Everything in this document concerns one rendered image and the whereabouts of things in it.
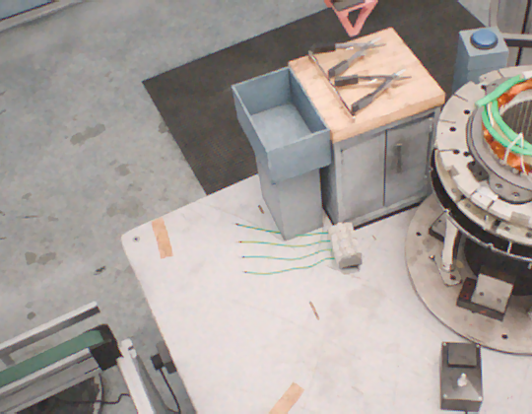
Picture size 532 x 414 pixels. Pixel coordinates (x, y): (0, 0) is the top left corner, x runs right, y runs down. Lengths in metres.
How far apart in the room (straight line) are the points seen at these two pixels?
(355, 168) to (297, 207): 0.13
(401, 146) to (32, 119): 1.94
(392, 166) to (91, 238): 1.40
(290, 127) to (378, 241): 0.28
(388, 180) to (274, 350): 0.36
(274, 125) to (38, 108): 1.81
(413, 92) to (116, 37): 2.13
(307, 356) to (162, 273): 0.32
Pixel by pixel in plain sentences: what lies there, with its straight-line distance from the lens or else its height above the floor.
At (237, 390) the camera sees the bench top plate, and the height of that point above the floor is 0.78.
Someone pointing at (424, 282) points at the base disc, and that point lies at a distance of 1.32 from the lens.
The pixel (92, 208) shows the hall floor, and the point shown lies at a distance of 2.58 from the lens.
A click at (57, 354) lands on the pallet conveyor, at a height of 0.76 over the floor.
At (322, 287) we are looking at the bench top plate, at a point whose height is 0.78.
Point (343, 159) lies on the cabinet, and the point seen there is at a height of 0.99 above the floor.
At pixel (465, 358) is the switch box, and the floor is 0.84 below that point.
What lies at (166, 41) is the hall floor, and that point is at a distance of 3.12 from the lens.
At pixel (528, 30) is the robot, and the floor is 0.93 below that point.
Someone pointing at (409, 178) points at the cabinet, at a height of 0.86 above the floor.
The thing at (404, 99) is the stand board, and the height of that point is 1.06.
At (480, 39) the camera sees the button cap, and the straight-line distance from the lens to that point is 1.37.
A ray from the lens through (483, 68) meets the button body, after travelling 1.39.
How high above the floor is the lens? 1.92
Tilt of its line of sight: 51 degrees down
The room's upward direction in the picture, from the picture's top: 9 degrees counter-clockwise
